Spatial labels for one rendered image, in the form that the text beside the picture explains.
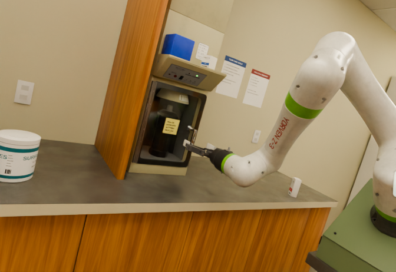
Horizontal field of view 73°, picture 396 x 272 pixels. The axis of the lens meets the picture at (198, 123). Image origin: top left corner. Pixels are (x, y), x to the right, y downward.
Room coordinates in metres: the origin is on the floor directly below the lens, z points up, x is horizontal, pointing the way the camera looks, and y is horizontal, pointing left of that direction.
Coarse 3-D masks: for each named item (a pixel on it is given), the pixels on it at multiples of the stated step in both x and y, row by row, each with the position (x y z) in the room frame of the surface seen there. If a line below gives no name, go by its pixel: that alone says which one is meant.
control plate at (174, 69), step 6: (174, 66) 1.18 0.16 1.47; (168, 72) 1.20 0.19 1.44; (174, 72) 1.21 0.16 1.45; (180, 72) 1.22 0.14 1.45; (186, 72) 1.23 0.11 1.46; (192, 72) 1.23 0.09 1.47; (198, 72) 1.24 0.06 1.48; (174, 78) 1.24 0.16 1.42; (192, 78) 1.27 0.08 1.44; (198, 78) 1.28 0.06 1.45; (192, 84) 1.30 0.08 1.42; (198, 84) 1.31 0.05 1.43
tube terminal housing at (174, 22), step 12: (168, 12) 1.23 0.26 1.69; (168, 24) 1.23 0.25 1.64; (180, 24) 1.26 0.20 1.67; (192, 24) 1.30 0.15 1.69; (192, 36) 1.30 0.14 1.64; (204, 36) 1.34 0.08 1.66; (216, 36) 1.38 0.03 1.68; (156, 48) 1.25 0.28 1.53; (216, 48) 1.39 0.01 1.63; (156, 60) 1.22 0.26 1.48; (192, 60) 1.32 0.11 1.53; (180, 84) 1.31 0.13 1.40; (144, 96) 1.25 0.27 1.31; (144, 108) 1.22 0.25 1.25; (132, 156) 1.22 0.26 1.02; (132, 168) 1.23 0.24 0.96; (144, 168) 1.27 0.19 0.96; (156, 168) 1.30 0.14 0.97; (168, 168) 1.34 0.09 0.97; (180, 168) 1.38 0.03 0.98
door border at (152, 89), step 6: (156, 84) 1.23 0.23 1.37; (150, 90) 1.21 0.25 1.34; (150, 96) 1.22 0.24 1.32; (150, 102) 1.22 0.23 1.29; (150, 108) 1.23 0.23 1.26; (144, 120) 1.22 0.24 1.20; (144, 126) 1.22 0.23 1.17; (144, 132) 1.23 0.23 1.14; (138, 144) 1.22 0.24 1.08; (138, 150) 1.22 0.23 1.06
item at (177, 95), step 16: (160, 96) 1.25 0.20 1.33; (176, 96) 1.29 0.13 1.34; (192, 96) 1.34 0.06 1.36; (160, 112) 1.26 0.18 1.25; (176, 112) 1.30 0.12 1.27; (192, 112) 1.35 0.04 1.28; (160, 128) 1.27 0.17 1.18; (144, 144) 1.24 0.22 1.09; (160, 144) 1.28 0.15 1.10; (176, 144) 1.33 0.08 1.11; (144, 160) 1.25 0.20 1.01; (160, 160) 1.29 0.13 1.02; (176, 160) 1.34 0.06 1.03
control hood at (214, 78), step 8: (160, 56) 1.20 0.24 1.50; (168, 56) 1.13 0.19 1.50; (160, 64) 1.18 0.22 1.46; (168, 64) 1.16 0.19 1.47; (176, 64) 1.17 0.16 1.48; (184, 64) 1.18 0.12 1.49; (192, 64) 1.20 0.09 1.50; (160, 72) 1.19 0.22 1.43; (200, 72) 1.25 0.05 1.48; (208, 72) 1.26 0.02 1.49; (216, 72) 1.27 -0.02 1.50; (208, 80) 1.30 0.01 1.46; (216, 80) 1.32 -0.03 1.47; (200, 88) 1.35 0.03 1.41; (208, 88) 1.35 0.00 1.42
